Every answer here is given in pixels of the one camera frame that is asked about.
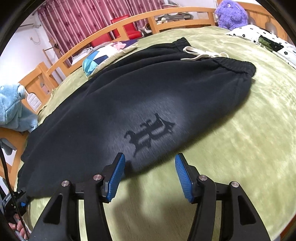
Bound black sweatpants with white stripe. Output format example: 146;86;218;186
17;38;256;198

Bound left hand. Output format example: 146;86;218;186
9;214;31;240

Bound green bed blanket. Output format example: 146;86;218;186
27;26;295;240

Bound light blue plush blanket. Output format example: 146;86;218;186
0;83;38;133

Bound colourful geometric pillow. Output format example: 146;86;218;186
82;40;138;79

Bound red chair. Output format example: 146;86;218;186
90;33;112;47
111;15;142;40

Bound white black-patterned pillow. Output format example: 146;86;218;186
227;25;296;68

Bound red striped curtain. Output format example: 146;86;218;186
37;0;164;55

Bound purple plush toy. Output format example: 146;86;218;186
215;0;248;30

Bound wooden bed frame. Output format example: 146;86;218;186
1;1;287;188

